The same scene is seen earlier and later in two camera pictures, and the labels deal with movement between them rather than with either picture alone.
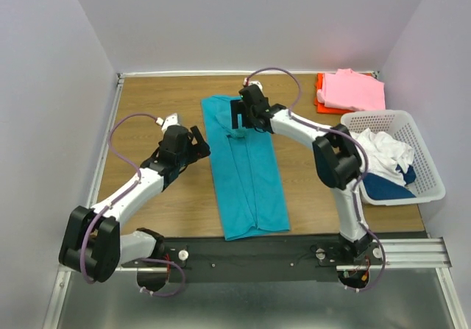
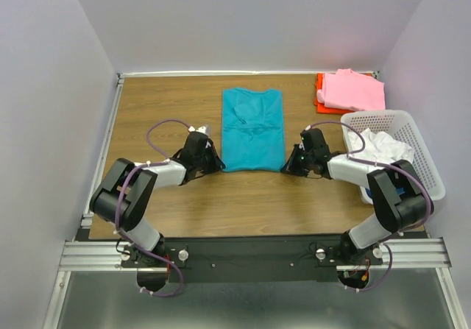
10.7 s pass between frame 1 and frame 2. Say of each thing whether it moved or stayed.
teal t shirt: moved
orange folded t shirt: stayed
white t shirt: stayed
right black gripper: moved
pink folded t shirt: stayed
